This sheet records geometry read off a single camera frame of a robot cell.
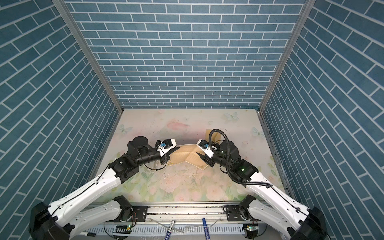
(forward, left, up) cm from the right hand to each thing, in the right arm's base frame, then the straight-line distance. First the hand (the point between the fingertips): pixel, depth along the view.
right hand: (200, 145), depth 74 cm
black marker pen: (-38, +47, -19) cm, 64 cm away
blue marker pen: (-35, -6, -22) cm, 42 cm away
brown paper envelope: (0, +6, -8) cm, 10 cm away
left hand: (-3, +11, +2) cm, 11 cm away
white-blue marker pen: (-34, +11, -21) cm, 41 cm away
